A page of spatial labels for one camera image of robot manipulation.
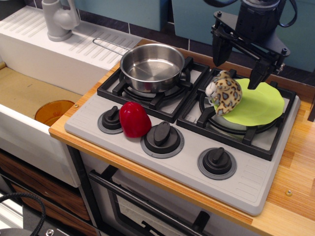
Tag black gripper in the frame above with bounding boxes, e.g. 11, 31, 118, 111
212, 4, 290, 89

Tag stuffed cheetah toy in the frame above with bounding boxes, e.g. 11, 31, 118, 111
205, 70, 243, 116

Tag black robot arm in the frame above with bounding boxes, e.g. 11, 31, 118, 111
212, 0, 290, 89

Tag lime green plate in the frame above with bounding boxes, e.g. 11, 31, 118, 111
222, 78, 285, 126

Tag stainless steel pot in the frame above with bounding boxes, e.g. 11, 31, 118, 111
93, 37, 185, 93

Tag right black stove knob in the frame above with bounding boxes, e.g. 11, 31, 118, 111
197, 147, 237, 180

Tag black stove knob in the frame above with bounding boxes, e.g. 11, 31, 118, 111
140, 121, 185, 159
197, 147, 237, 180
97, 106, 123, 135

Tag grey toy stove top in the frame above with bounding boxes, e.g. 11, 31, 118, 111
63, 64, 301, 217

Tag middle black stove knob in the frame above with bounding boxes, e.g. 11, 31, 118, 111
140, 121, 185, 159

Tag left black stove knob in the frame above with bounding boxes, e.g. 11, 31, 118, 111
97, 106, 123, 135

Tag right black burner grate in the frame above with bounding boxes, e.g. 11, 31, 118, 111
177, 68, 300, 161

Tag black burner grate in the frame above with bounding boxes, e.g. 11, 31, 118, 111
97, 57, 210, 123
177, 68, 300, 161

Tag left black burner grate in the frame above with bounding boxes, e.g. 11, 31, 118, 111
97, 57, 210, 123

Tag red plastic pepper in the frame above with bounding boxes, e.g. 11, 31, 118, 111
119, 102, 152, 138

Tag grey toy faucet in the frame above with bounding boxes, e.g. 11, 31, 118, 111
42, 0, 80, 42

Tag oven door with window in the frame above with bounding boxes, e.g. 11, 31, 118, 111
81, 153, 256, 236

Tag white toy sink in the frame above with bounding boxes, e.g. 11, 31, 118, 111
0, 6, 140, 187

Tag wooden drawer front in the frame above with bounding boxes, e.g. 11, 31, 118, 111
0, 150, 98, 236

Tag black oven door handle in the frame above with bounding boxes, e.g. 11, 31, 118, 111
89, 170, 207, 236

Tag black braided cable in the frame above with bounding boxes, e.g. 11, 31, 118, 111
0, 192, 46, 236

